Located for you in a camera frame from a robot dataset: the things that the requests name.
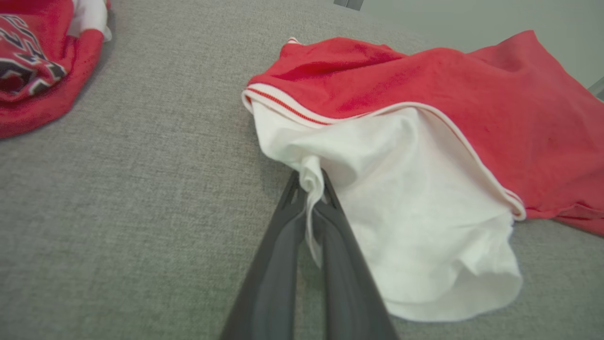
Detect red printed basketball shorts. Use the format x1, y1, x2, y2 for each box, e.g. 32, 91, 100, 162
0, 0, 113, 139

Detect red and white jersey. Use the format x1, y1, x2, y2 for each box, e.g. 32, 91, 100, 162
242, 30, 604, 323

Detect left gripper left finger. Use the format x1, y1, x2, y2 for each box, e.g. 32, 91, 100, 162
219, 170, 307, 340

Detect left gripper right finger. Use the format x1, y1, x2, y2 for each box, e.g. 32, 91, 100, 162
314, 169, 399, 340

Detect grey fabric sofa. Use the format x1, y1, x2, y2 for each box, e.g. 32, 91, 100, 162
0, 0, 604, 340

